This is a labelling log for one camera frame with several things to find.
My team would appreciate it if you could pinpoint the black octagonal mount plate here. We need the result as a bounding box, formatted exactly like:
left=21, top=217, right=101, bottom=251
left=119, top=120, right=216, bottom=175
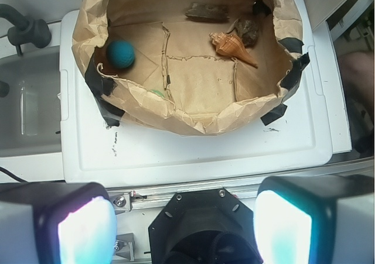
left=148, top=188, right=263, bottom=263

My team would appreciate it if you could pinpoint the flat brown bark piece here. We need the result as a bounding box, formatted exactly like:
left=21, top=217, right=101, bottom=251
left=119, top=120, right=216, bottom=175
left=185, top=2, right=229, bottom=23

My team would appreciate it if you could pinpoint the aluminium extrusion rail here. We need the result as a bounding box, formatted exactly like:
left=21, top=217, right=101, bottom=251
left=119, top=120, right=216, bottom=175
left=108, top=157, right=374, bottom=213

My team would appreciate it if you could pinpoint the dark brown rock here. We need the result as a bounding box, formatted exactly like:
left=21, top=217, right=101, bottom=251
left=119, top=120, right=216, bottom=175
left=234, top=19, right=259, bottom=47

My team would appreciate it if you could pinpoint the brown paper bag enclosure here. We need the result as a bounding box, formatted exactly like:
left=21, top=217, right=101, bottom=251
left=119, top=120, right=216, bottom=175
left=72, top=0, right=309, bottom=136

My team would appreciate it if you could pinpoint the teal dimpled ball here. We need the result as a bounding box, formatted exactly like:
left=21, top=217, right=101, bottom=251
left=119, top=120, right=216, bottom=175
left=106, top=40, right=135, bottom=69

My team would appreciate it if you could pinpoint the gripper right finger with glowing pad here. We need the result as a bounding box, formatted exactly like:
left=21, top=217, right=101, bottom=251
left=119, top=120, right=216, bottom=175
left=253, top=174, right=374, bottom=263

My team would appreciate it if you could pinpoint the metal corner bracket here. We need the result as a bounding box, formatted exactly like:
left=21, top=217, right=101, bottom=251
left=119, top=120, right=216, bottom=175
left=114, top=233, right=135, bottom=262

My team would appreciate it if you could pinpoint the grey plastic bin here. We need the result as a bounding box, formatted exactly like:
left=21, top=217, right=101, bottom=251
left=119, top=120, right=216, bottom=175
left=1, top=46, right=61, bottom=157

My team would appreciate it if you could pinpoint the orange spiral seashell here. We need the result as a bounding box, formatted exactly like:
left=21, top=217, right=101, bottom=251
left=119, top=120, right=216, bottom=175
left=209, top=32, right=258, bottom=68

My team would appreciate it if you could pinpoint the white plastic tray lid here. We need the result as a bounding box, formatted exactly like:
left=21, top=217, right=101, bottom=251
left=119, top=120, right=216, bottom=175
left=59, top=0, right=334, bottom=184

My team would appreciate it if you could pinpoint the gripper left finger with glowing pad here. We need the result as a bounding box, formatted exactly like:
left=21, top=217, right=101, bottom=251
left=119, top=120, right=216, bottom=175
left=1, top=182, right=117, bottom=263

